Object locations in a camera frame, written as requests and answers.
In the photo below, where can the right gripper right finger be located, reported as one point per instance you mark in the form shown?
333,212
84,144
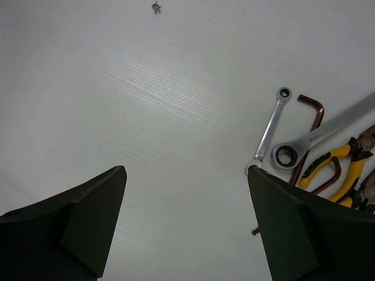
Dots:
306,237

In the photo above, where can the small silver ratchet wrench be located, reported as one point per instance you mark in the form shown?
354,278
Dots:
283,96

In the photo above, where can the yellow handled cutting pliers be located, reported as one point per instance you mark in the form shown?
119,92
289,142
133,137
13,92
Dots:
357,149

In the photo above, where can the short brown hex key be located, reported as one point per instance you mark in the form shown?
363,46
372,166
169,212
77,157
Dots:
333,179

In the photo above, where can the long brown hex key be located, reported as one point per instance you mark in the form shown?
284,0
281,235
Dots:
318,107

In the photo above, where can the large silver ratchet wrench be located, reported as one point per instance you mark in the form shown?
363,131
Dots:
299,147

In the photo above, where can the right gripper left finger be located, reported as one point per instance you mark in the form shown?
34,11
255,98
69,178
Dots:
64,237

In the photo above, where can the yellow handled needle-nose pliers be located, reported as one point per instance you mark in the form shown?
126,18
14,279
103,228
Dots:
342,195

